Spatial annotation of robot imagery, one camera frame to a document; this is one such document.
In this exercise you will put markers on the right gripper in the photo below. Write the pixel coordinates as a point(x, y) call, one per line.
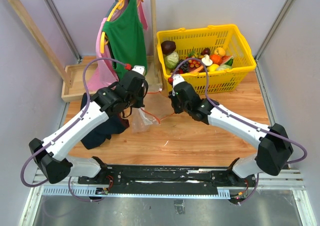
point(176, 110)

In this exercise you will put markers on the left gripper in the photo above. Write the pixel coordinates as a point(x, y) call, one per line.
point(140, 103)

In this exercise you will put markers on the clear zip top bag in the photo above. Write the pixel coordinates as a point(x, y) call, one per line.
point(157, 107)

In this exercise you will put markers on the green toy cabbage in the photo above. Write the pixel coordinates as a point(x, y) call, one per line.
point(171, 60)

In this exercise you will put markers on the yellow plastic shopping basket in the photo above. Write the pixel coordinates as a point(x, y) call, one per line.
point(195, 43)

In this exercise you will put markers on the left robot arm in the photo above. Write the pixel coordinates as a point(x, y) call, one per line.
point(51, 153)

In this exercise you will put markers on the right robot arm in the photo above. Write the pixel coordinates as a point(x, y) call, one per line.
point(273, 151)

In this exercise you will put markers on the green tank top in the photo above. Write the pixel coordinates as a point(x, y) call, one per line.
point(126, 37)

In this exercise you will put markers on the pink shirt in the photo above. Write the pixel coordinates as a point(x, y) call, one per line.
point(104, 74)

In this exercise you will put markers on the dark toy grapes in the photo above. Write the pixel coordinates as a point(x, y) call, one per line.
point(184, 68)

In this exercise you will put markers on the yellow toy lemon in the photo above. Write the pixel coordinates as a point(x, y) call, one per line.
point(212, 67)

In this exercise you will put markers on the dark navy cloth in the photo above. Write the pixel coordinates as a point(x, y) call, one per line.
point(113, 126)

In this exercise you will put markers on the white toy mushroom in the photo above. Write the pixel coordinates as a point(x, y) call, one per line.
point(206, 60)

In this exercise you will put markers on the yellow clothes hanger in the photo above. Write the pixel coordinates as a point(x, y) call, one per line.
point(115, 11)

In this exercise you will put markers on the toy watermelon slice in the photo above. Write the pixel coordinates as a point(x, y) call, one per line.
point(227, 60)

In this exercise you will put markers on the wooden clothes rack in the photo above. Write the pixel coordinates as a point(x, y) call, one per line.
point(71, 74)

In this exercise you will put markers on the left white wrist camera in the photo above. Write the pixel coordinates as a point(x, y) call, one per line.
point(137, 68)

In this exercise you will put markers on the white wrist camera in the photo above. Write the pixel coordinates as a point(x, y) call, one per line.
point(137, 68)
point(174, 81)

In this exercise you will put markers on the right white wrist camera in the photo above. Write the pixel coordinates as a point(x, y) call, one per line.
point(174, 81)

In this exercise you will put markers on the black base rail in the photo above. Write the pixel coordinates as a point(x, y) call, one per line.
point(168, 181)

